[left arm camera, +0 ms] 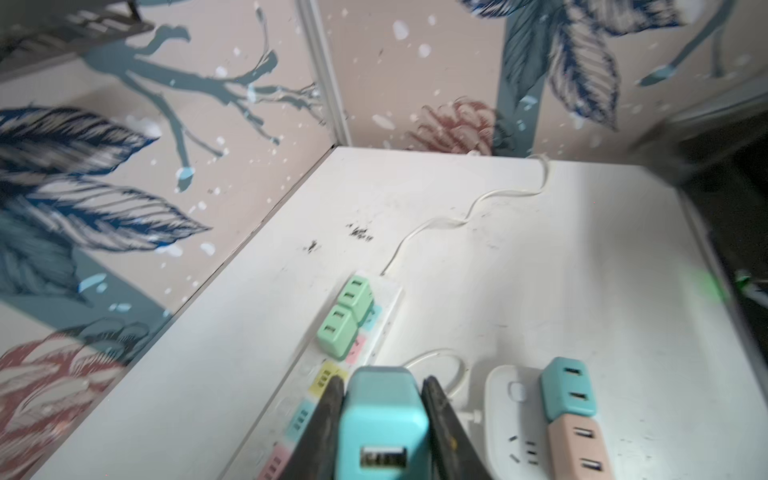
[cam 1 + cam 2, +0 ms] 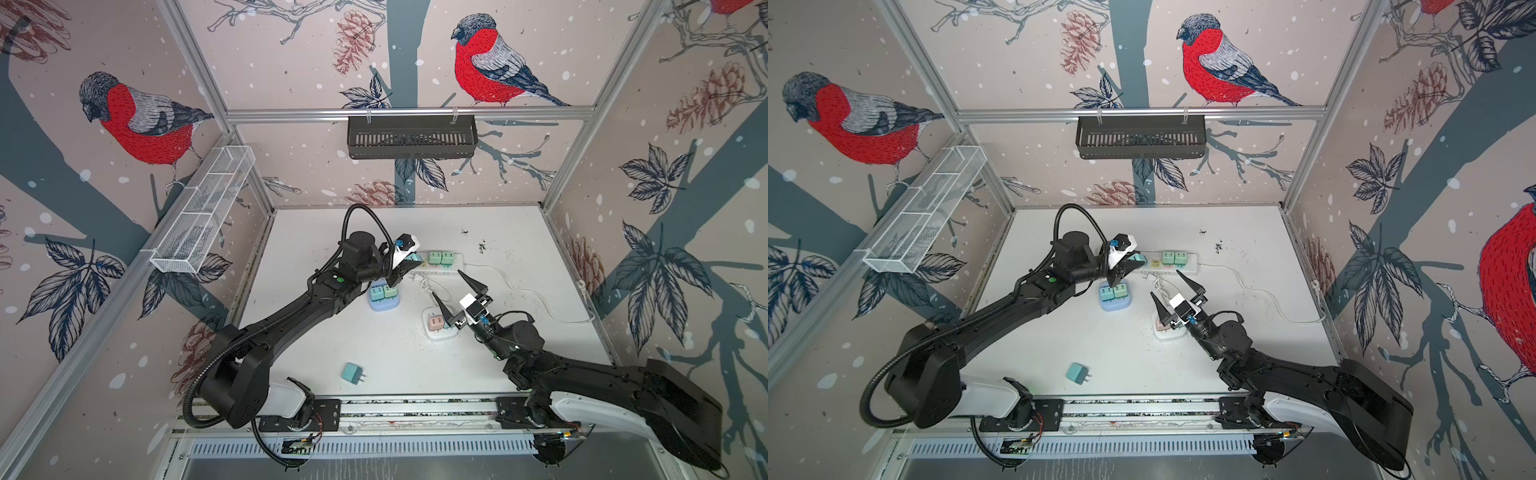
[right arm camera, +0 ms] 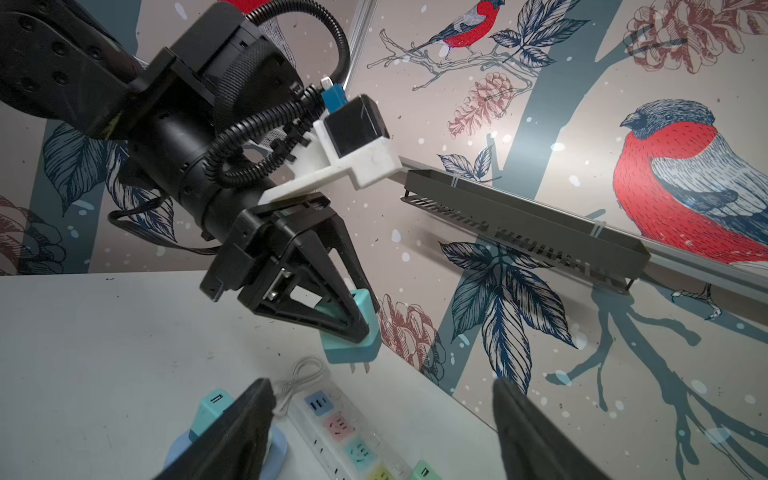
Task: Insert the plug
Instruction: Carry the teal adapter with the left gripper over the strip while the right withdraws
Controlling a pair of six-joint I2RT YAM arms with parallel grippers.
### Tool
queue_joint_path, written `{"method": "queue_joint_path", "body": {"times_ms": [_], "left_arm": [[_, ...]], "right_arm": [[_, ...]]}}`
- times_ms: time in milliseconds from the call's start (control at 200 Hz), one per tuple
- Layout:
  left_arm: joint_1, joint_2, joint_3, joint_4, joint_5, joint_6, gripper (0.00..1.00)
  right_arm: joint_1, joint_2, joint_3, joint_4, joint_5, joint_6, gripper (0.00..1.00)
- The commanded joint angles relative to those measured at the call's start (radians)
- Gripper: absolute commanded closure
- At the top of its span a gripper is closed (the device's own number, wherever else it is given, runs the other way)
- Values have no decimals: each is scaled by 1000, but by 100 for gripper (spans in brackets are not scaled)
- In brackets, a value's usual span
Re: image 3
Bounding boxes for white long power strip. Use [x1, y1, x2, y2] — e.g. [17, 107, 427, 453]
[288, 380, 413, 480]

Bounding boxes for teal charger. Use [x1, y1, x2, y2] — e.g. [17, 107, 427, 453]
[320, 289, 382, 373]
[188, 388, 234, 442]

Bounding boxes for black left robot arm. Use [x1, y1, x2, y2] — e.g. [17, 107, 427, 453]
[1, 1, 400, 344]

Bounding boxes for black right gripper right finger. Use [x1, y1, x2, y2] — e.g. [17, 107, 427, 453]
[493, 378, 607, 480]

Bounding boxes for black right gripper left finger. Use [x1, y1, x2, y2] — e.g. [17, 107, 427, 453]
[157, 378, 276, 480]

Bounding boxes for black hanging basket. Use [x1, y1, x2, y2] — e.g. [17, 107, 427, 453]
[402, 169, 651, 294]

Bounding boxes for white blue strip cable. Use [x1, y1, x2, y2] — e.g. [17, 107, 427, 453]
[271, 356, 328, 418]

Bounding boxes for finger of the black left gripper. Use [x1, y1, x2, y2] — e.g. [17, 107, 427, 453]
[314, 213, 380, 314]
[251, 239, 359, 332]

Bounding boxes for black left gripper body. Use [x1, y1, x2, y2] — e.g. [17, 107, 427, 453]
[200, 194, 330, 312]

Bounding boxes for blue square power strip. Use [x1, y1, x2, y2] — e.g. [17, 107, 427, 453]
[163, 425, 289, 480]

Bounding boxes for green charger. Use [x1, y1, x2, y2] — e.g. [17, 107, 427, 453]
[409, 460, 442, 480]

